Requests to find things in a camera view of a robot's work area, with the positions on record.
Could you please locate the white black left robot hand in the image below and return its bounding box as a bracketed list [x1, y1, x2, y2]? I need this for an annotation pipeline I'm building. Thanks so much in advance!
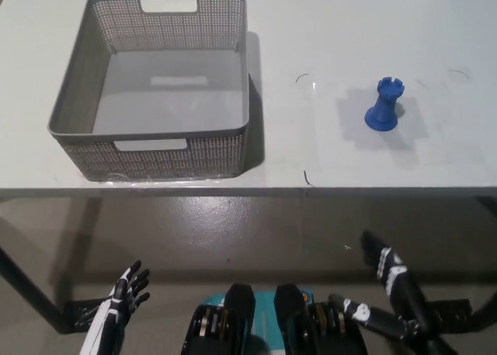
[78, 259, 151, 355]

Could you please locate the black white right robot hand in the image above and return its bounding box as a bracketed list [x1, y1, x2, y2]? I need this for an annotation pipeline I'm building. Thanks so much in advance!
[328, 230, 440, 343]

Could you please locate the blue chess rook piece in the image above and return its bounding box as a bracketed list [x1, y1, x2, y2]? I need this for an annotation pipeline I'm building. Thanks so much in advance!
[363, 76, 405, 132]

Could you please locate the black metal table leg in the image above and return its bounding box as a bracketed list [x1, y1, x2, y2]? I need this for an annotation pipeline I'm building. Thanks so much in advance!
[0, 245, 117, 332]

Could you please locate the black teal robot body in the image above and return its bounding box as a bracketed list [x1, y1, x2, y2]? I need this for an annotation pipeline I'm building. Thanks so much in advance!
[180, 283, 370, 355]

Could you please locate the grey tape patch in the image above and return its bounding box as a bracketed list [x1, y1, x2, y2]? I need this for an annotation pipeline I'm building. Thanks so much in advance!
[335, 87, 426, 151]

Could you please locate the grey perforated plastic basket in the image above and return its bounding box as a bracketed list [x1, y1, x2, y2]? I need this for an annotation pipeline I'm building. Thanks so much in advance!
[47, 0, 250, 183]

